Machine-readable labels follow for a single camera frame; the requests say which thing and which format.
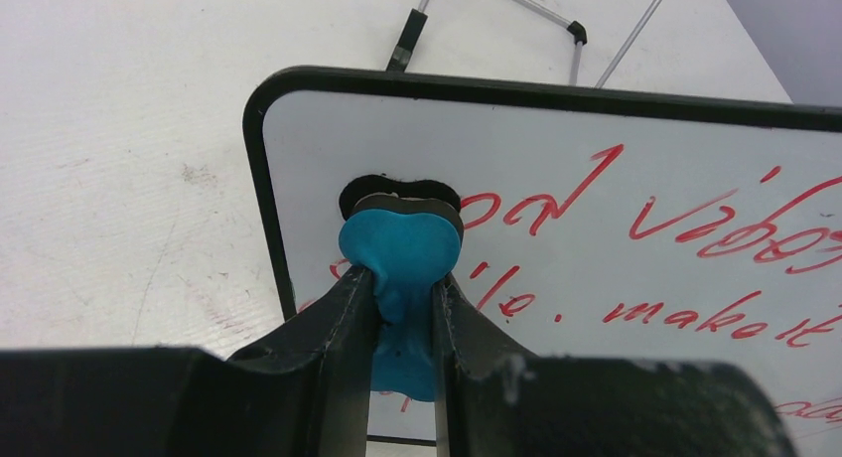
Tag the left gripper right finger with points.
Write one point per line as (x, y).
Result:
(488, 389)

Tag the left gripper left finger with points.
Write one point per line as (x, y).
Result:
(308, 383)

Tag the blue whiteboard eraser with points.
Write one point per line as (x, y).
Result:
(409, 245)

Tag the small whiteboard with red writing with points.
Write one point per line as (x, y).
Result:
(598, 223)

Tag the wire whiteboard stand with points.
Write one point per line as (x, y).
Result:
(522, 39)

